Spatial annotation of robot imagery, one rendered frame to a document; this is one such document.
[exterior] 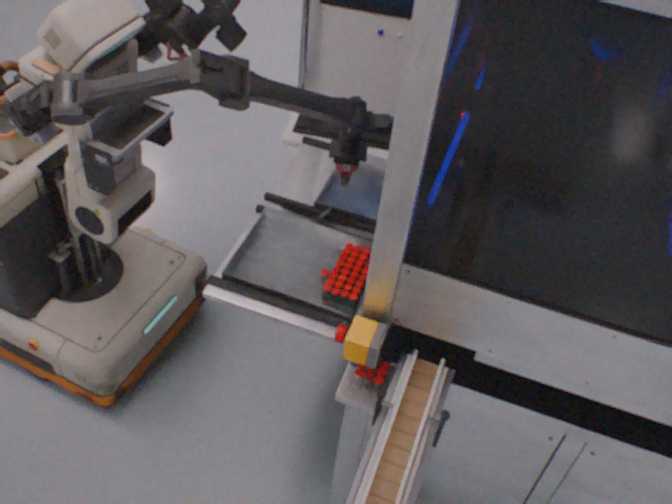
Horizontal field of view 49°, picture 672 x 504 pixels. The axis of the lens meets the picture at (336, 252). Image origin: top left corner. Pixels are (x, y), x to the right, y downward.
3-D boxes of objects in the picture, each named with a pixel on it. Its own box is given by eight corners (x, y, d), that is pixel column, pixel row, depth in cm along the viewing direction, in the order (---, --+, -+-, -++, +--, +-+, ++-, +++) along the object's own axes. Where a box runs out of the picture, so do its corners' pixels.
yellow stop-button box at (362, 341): (383, 344, 162) (387, 324, 157) (373, 369, 157) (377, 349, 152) (351, 333, 163) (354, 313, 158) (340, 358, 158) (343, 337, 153)
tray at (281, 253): (383, 254, 192) (385, 245, 190) (350, 326, 175) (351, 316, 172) (265, 216, 199) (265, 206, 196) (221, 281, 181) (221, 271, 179)
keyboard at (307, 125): (418, 130, 245) (419, 124, 243) (412, 156, 235) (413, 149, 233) (301, 108, 248) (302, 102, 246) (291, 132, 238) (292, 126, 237)
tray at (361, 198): (453, 189, 214) (456, 180, 211) (431, 247, 196) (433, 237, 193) (344, 156, 220) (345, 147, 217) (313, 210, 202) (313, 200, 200)
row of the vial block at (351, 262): (361, 258, 190) (363, 246, 187) (336, 307, 178) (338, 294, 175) (353, 256, 191) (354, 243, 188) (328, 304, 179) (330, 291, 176)
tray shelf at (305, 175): (456, 184, 218) (457, 179, 217) (387, 360, 171) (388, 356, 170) (306, 140, 227) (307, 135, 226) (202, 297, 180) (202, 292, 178)
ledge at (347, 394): (409, 376, 169) (410, 371, 167) (393, 421, 160) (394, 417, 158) (352, 356, 171) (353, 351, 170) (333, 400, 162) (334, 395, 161)
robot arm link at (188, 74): (211, 36, 150) (211, 83, 148) (245, 61, 162) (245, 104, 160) (44, 75, 167) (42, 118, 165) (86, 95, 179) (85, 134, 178)
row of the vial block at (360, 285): (377, 264, 190) (379, 251, 186) (354, 313, 178) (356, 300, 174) (369, 261, 190) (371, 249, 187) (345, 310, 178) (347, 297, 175)
